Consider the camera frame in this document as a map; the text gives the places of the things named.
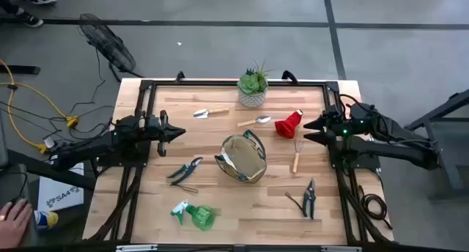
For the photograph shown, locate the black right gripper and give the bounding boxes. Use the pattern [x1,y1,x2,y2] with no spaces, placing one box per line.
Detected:
[303,105,353,147]

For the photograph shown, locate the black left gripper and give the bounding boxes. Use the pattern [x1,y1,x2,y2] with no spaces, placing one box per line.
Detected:
[146,110,187,158]

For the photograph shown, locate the hand rake wooden handle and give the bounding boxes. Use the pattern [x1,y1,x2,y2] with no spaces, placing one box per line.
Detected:
[292,139,305,174]

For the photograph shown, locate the green-handled pruning shears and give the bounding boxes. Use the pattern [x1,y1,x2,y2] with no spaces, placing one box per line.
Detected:
[166,156,204,194]

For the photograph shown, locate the silver trowel wooden handle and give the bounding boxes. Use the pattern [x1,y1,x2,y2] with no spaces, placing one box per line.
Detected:
[193,107,230,119]

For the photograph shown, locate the silver scoop wooden handle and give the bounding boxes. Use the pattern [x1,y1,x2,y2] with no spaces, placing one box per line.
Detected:
[237,115,273,128]

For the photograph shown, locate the black-handled pruning shears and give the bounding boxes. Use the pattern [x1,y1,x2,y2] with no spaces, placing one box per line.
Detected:
[284,177,317,221]

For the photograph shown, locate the tan gardening bag green trim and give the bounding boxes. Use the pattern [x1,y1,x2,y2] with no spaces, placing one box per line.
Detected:
[214,129,268,184]

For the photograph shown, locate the green spray bottle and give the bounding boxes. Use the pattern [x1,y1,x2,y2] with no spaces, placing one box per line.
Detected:
[169,199,217,232]

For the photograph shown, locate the potted succulent white pot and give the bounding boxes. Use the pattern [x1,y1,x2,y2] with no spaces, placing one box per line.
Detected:
[236,60,274,109]

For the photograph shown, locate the black floor fan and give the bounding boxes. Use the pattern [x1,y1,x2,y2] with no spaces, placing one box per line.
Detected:
[77,12,144,83]

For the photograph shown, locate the dark grey desk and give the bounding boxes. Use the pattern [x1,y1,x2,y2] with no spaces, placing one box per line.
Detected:
[0,111,97,249]

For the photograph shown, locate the dark grey metal stand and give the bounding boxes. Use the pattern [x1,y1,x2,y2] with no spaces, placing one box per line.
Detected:
[405,89,469,201]

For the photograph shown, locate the white SA4 sign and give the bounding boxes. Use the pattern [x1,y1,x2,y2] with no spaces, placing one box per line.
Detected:
[37,162,85,212]

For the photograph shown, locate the yellow blue white object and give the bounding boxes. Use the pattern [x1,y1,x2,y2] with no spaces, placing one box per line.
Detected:
[33,210,59,230]

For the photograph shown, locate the black flat bar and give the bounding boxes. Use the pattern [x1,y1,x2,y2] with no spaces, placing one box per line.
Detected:
[0,64,41,76]

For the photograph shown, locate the person's hand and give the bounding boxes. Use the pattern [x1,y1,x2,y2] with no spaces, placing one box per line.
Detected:
[0,198,34,249]

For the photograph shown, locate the person's leg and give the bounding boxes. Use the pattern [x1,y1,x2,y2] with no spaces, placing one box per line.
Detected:
[0,0,22,15]

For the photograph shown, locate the black metal table frame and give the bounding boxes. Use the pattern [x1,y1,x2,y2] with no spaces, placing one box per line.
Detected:
[86,70,395,245]

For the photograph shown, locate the coiled black cable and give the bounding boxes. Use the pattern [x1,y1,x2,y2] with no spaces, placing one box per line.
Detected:
[358,184,394,231]

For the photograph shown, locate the black fan power cable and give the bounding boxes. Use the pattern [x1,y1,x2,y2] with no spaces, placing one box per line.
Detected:
[69,48,115,116]

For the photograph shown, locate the silver metal bracket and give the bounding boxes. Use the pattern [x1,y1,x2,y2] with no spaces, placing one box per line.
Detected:
[320,245,363,252]
[115,244,159,252]

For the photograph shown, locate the yellow extension cord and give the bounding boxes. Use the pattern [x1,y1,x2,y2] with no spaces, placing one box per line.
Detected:
[0,59,80,155]

